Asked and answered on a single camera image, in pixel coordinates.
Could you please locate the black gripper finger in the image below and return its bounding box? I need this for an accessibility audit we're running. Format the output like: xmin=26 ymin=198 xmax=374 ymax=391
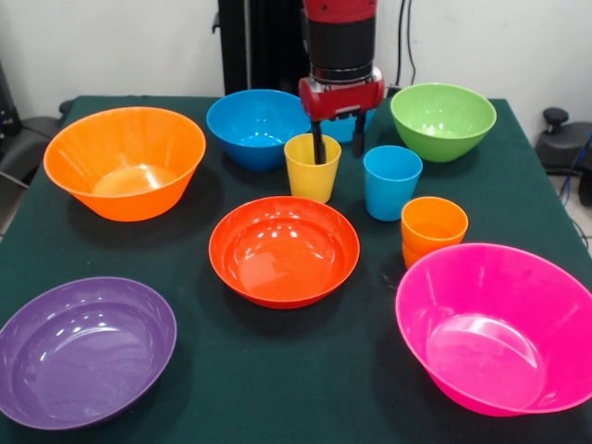
xmin=351 ymin=112 xmax=368 ymax=158
xmin=310 ymin=118 xmax=329 ymax=167

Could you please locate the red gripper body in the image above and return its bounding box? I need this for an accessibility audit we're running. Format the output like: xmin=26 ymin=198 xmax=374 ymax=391
xmin=298 ymin=76 xmax=386 ymax=122

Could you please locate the yellow cup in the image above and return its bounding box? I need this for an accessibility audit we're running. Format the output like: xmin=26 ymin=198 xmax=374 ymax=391
xmin=283 ymin=132 xmax=343 ymax=204

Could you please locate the red bowl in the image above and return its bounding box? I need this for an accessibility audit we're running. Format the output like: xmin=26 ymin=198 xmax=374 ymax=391
xmin=208 ymin=195 xmax=362 ymax=310

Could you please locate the small translucent blue bowl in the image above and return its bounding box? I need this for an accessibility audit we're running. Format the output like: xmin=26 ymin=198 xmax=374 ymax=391
xmin=323 ymin=106 xmax=377 ymax=143

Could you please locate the blue cup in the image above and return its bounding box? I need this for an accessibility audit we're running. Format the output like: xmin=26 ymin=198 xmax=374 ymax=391
xmin=363 ymin=144 xmax=424 ymax=223

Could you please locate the large blue bowl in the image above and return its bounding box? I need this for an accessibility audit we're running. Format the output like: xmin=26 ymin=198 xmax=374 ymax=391
xmin=205 ymin=88 xmax=315 ymax=172

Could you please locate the green bowl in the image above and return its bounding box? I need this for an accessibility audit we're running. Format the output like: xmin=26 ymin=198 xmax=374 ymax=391
xmin=389 ymin=81 xmax=498 ymax=164

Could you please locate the orange cup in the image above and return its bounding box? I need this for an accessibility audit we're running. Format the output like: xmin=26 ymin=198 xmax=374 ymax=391
xmin=401 ymin=240 xmax=436 ymax=270
xmin=401 ymin=196 xmax=470 ymax=254

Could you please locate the orange bowl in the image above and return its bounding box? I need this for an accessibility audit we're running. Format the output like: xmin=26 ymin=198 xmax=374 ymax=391
xmin=43 ymin=105 xmax=207 ymax=223

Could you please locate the black chair base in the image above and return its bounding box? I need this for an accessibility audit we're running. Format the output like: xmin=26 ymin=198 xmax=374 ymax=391
xmin=535 ymin=106 xmax=592 ymax=208

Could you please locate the dark green table cloth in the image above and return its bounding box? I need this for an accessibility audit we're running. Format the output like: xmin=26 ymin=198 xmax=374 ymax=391
xmin=0 ymin=94 xmax=592 ymax=444

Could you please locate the pink bowl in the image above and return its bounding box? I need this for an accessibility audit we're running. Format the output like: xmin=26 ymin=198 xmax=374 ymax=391
xmin=394 ymin=242 xmax=592 ymax=418

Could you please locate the black office chair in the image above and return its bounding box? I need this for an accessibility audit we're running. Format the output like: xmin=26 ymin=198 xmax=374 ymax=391
xmin=0 ymin=59 xmax=64 ymax=186

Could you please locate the purple bowl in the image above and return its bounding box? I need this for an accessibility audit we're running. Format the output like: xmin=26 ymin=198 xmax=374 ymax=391
xmin=0 ymin=276 xmax=179 ymax=431

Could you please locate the black wall cable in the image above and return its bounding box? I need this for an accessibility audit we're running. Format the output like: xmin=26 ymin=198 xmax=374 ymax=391
xmin=396 ymin=0 xmax=417 ymax=88

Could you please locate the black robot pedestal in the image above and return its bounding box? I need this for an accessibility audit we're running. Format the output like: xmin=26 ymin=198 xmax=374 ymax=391
xmin=212 ymin=0 xmax=375 ymax=97

